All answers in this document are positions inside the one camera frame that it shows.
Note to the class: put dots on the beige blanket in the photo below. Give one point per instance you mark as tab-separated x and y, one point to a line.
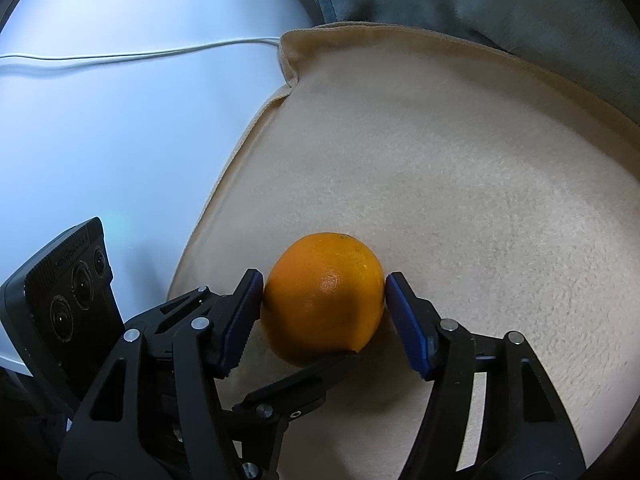
450	185

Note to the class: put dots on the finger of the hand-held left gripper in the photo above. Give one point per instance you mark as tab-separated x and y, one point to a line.
305	382
170	310

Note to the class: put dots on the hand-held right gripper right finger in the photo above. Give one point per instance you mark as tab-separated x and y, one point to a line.
407	330

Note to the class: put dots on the orange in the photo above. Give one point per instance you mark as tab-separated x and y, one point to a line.
320	295

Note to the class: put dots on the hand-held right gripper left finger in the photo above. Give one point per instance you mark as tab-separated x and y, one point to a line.
237	330

